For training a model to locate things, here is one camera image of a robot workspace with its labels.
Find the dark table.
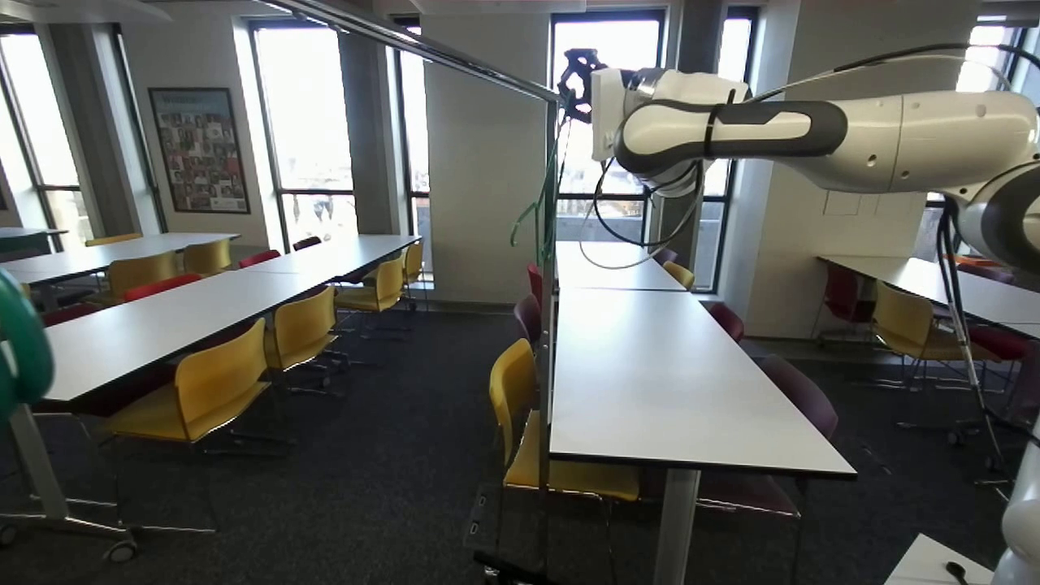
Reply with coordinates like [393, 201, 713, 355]
[0, 219, 68, 264]

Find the long white table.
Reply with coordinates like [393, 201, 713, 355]
[0, 231, 240, 291]
[36, 231, 422, 408]

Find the black floor box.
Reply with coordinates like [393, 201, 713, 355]
[465, 485, 552, 585]

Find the yellow plastic chair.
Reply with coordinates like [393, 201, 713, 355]
[332, 254, 411, 319]
[659, 255, 698, 291]
[104, 251, 183, 303]
[100, 314, 273, 447]
[868, 280, 1000, 367]
[484, 334, 643, 505]
[81, 226, 148, 251]
[401, 241, 427, 289]
[179, 237, 239, 280]
[265, 281, 340, 378]

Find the large framed poster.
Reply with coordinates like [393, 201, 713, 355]
[148, 83, 254, 217]

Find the white rectangular table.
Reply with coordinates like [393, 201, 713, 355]
[816, 251, 1040, 341]
[552, 237, 688, 295]
[547, 284, 861, 585]

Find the chrome clothes rail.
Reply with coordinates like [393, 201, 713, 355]
[271, 0, 572, 109]

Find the orange chair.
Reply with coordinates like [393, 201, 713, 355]
[954, 251, 1019, 281]

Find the green round object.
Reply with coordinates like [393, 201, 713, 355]
[0, 268, 55, 421]

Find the white board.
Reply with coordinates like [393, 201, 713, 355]
[882, 530, 995, 585]

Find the maroon chair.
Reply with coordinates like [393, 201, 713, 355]
[36, 295, 107, 327]
[822, 264, 870, 325]
[698, 300, 750, 346]

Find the red chair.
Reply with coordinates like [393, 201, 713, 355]
[961, 321, 1035, 365]
[113, 268, 205, 306]
[522, 264, 551, 312]
[235, 247, 282, 271]

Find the metal rack pole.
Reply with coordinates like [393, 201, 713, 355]
[542, 94, 562, 430]

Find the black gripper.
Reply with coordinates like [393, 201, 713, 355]
[557, 46, 607, 122]

